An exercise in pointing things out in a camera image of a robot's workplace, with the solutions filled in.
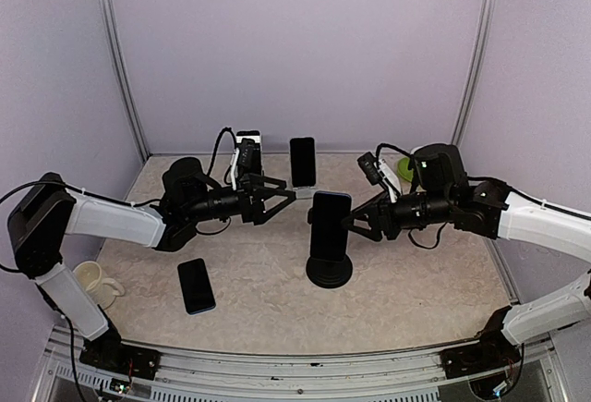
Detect black round-base stand front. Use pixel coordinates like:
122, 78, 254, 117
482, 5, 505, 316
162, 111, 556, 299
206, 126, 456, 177
306, 208, 353, 288

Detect green bowl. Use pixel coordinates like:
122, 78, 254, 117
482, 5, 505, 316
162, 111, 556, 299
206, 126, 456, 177
397, 157, 414, 182

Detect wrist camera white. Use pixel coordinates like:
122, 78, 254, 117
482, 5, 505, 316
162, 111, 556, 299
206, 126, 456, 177
356, 152, 402, 203
229, 138, 255, 190

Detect right aluminium corner post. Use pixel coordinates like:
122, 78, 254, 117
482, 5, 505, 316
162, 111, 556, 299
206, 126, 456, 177
451, 0, 496, 146

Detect aluminium corner post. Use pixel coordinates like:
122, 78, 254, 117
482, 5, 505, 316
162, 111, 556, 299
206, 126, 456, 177
99, 0, 151, 164
451, 0, 496, 146

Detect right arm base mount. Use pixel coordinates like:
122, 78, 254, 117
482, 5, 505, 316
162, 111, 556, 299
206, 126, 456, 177
440, 323, 523, 379

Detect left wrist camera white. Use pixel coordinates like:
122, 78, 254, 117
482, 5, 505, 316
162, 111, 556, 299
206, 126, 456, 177
229, 138, 255, 190

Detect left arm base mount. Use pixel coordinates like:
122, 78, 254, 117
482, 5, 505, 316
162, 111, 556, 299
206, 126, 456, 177
79, 319, 161, 381

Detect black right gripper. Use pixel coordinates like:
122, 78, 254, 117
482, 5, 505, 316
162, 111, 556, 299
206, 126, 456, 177
342, 189, 454, 242

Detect aluminium front rail frame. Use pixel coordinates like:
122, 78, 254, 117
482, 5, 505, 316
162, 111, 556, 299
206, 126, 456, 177
27, 326, 575, 401

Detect cream ceramic mug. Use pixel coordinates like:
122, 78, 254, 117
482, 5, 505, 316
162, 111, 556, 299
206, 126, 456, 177
74, 261, 126, 310

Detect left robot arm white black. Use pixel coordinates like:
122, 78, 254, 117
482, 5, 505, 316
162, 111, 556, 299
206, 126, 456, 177
7, 131, 296, 370

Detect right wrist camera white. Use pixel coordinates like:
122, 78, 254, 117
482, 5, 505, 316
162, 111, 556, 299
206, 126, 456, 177
356, 152, 402, 203

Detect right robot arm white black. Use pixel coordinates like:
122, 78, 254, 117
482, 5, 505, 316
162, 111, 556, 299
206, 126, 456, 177
342, 143, 590, 369

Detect left aluminium corner post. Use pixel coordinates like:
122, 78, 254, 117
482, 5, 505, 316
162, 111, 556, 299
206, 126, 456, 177
99, 0, 151, 164

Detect black phone blue edge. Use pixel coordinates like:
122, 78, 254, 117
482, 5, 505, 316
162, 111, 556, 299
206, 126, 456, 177
309, 191, 352, 262
177, 258, 216, 315

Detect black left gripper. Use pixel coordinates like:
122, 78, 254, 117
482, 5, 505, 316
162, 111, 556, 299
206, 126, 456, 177
185, 172, 296, 225

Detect black phone silver edge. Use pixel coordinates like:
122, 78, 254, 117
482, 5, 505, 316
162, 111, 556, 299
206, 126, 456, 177
289, 137, 317, 188

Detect white folding phone stand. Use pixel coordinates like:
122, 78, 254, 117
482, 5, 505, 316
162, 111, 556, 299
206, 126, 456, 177
292, 186, 318, 200

